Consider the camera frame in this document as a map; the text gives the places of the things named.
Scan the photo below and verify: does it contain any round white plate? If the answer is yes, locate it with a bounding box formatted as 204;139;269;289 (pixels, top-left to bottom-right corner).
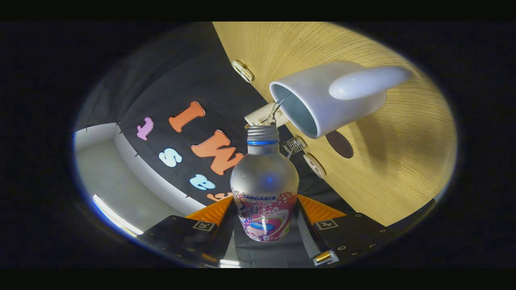
303;153;326;179

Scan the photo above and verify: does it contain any wire mesh basket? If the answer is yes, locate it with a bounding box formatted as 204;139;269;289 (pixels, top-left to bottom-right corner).
282;136;308;158

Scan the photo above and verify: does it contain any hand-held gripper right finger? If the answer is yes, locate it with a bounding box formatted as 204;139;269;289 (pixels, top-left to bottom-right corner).
296;194;397;266

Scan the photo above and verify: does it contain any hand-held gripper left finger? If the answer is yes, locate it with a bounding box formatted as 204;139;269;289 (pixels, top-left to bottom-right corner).
137;196;238;267

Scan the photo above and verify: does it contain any silver juice bottle colourful label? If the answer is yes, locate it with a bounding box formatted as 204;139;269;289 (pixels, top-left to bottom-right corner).
230;124;300;242

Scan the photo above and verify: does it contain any dark brown round coaster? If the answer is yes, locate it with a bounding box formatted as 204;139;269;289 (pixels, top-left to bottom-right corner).
325;130;354;159

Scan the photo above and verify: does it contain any white cup blue inside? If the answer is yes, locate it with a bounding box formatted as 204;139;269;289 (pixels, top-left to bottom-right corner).
269;61;413;139

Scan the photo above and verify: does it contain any white toaster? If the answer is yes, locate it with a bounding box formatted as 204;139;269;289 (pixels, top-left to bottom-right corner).
244;101;290;129

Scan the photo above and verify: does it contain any wooden table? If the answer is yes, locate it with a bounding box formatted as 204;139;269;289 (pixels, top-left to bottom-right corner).
212;22;458;227

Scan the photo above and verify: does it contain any black backdrop cloth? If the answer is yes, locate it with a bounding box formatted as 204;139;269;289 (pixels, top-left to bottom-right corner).
75;22;438;266

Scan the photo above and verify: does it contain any white divided dish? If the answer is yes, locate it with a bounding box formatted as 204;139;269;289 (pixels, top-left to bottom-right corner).
232;60;254;83

